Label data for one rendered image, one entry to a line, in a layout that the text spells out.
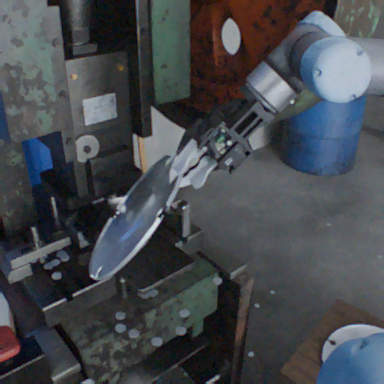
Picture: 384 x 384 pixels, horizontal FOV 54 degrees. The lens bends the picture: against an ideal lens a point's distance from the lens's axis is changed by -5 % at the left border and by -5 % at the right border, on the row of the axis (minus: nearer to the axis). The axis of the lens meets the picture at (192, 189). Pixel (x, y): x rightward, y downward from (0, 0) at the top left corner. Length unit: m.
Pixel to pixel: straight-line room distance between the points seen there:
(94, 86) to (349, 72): 0.48
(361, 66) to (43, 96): 0.49
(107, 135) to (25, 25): 0.29
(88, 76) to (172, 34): 0.19
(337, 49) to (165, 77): 0.43
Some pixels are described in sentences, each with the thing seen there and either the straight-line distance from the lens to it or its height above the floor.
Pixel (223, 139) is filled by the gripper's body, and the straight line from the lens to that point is 0.60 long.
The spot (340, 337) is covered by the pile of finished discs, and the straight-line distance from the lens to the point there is 1.30.
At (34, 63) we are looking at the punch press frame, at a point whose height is 1.18.
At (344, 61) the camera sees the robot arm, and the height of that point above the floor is 1.22.
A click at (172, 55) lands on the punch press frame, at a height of 1.16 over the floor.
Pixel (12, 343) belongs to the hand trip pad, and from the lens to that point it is 0.75.
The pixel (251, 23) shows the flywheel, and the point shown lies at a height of 1.21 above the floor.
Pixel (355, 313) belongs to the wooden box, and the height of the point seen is 0.35.
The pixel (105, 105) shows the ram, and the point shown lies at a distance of 0.80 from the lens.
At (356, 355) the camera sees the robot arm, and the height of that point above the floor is 1.07.
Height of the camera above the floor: 1.30
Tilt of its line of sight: 30 degrees down
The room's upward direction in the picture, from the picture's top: straight up
